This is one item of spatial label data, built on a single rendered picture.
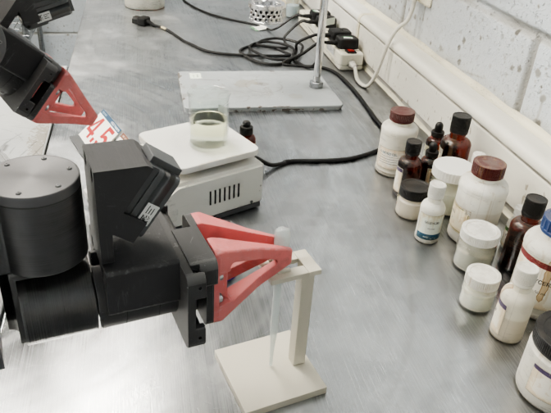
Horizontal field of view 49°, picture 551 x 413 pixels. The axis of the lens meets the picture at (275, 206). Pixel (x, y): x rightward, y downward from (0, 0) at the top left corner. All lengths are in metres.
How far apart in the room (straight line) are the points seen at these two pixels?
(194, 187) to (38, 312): 0.36
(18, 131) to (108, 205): 0.68
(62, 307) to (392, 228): 0.50
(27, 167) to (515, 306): 0.46
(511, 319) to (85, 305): 0.42
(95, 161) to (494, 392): 0.42
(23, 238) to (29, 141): 0.64
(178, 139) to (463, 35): 0.53
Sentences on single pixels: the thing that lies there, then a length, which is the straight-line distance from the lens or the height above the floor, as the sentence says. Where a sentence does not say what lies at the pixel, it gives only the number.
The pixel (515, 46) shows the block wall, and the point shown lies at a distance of 0.96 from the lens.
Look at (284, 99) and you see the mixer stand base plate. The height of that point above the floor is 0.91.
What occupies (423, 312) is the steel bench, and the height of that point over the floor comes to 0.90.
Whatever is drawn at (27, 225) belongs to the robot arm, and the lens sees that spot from 0.39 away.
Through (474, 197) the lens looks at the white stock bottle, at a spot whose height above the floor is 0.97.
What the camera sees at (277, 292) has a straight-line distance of 0.52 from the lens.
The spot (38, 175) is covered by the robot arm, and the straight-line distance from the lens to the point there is 0.40.
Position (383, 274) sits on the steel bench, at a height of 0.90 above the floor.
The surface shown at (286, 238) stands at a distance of 0.48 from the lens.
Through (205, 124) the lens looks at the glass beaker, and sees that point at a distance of 0.75.
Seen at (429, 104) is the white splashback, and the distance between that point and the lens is 1.10.
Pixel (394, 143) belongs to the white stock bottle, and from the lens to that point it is 0.91.
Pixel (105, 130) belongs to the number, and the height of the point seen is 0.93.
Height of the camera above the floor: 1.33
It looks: 31 degrees down
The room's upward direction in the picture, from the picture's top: 4 degrees clockwise
